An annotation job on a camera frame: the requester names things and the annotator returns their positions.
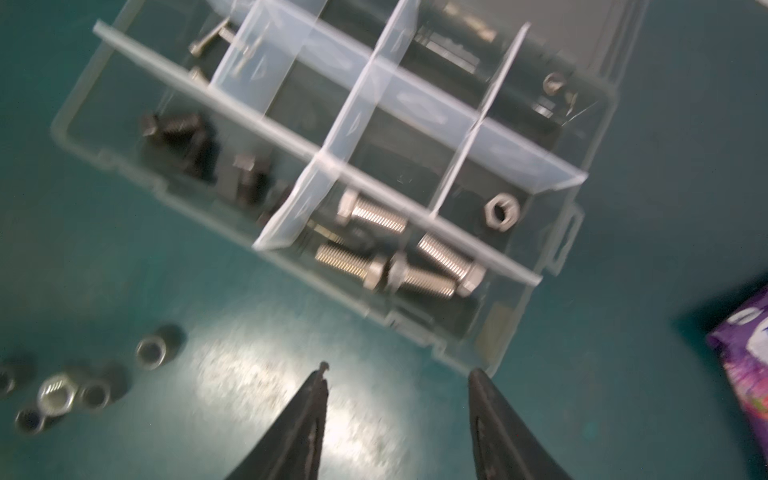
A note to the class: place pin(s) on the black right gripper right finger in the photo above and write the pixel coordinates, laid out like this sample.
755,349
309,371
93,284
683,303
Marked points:
503,446

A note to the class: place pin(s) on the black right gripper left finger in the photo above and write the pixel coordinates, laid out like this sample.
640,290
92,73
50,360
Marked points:
291,448

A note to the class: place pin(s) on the silver hex bolt pair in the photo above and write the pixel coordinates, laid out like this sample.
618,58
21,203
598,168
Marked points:
395,273

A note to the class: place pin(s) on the silver hex nut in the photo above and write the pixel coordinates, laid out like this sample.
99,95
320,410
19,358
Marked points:
502,212

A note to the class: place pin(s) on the black screws pile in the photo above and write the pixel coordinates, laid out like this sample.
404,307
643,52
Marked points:
191,133

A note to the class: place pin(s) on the small silver screw pair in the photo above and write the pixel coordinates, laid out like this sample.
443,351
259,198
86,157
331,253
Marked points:
209,50

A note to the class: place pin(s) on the purple Fox's candy bag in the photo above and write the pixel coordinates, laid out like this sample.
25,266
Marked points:
740,342

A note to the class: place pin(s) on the grey plastic organizer box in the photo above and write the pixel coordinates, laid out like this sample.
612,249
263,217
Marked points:
426,108

